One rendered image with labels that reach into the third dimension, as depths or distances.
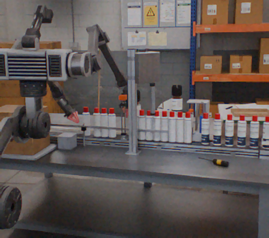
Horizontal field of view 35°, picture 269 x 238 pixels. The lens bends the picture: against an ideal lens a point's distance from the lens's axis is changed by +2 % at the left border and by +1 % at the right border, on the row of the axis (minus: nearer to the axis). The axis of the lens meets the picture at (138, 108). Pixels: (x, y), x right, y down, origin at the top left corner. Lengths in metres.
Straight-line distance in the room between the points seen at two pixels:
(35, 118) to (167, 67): 5.07
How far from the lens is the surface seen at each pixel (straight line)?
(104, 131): 2.94
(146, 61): 2.64
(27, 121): 2.26
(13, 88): 6.27
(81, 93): 7.51
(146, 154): 2.72
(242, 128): 2.72
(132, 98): 2.66
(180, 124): 2.77
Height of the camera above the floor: 1.65
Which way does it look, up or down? 11 degrees down
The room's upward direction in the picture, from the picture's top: 1 degrees counter-clockwise
